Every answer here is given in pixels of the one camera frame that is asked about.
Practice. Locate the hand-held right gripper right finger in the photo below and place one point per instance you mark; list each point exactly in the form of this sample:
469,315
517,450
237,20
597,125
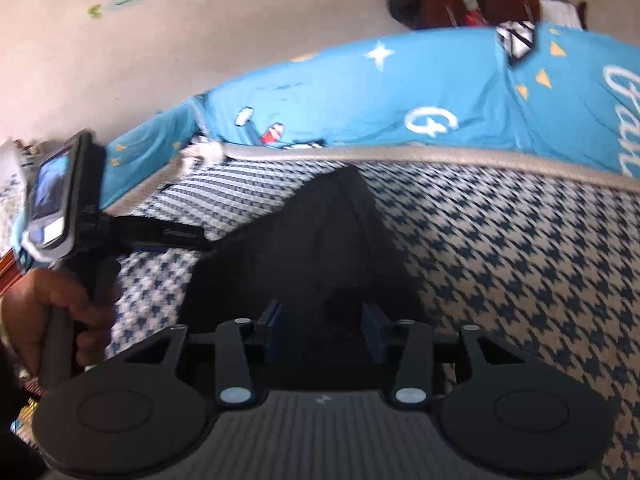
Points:
375,332

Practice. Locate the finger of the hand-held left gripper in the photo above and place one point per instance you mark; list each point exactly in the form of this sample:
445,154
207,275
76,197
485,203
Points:
165,230

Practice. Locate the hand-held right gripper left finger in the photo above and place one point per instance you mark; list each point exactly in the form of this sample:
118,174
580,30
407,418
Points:
274,330

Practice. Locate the black t-shirt red print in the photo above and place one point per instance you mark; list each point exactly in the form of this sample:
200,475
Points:
310,260

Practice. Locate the person's left hand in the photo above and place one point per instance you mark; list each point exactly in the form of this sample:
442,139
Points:
45,305

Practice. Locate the white patterned object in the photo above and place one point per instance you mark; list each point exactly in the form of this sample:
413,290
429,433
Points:
9,195

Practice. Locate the houndstooth sofa seat cover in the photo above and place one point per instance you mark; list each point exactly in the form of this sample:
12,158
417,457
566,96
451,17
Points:
500,270

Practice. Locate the blue printed sofa backrest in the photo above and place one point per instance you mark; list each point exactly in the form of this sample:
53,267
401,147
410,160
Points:
400,95

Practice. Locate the red floral cloth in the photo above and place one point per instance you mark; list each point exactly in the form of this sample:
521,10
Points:
475,17

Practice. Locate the brown wooden chair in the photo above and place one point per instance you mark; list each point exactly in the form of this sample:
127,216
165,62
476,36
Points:
440,7
505,0

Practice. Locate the white-clothed dining table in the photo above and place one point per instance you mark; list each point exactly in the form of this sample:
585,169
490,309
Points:
557,10

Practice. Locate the dark wooden chair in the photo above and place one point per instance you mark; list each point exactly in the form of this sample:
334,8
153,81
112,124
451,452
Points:
582,12

